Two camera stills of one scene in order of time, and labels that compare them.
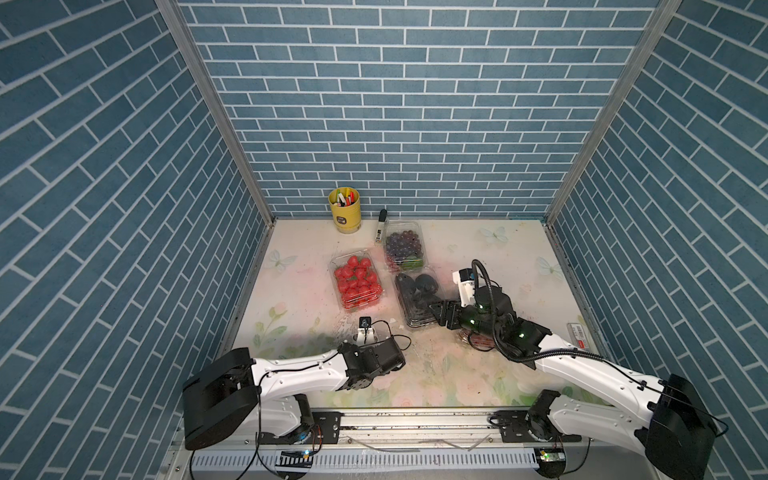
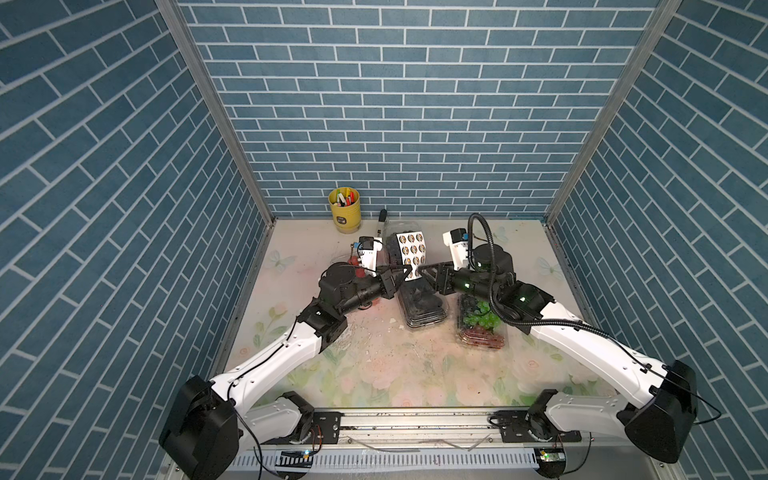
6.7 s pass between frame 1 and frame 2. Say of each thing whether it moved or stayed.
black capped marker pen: stayed
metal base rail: stayed
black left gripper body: moved
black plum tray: stayed
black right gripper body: moved
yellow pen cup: stayed
